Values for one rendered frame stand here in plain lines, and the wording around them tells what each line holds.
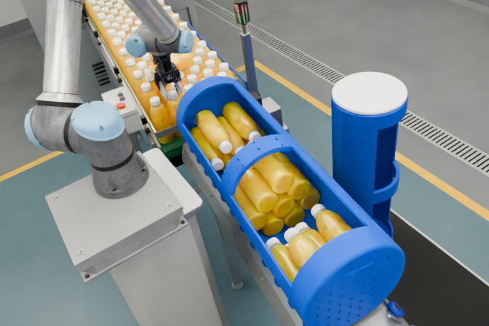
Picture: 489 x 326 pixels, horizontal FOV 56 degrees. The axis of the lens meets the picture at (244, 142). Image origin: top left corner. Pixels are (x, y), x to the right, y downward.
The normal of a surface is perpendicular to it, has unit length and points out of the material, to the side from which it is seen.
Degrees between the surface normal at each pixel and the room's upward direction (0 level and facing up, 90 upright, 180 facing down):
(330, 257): 21
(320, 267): 32
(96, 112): 7
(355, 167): 90
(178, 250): 90
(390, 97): 0
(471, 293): 0
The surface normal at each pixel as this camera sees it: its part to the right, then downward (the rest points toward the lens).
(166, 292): 0.54, 0.48
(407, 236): -0.14, -0.76
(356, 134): -0.47, 0.61
